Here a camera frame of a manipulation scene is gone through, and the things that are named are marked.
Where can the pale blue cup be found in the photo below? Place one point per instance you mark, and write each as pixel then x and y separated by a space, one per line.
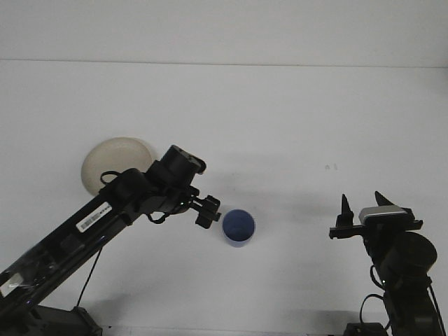
pixel 239 227

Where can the pale round plate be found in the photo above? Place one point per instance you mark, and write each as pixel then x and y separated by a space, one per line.
pixel 115 154

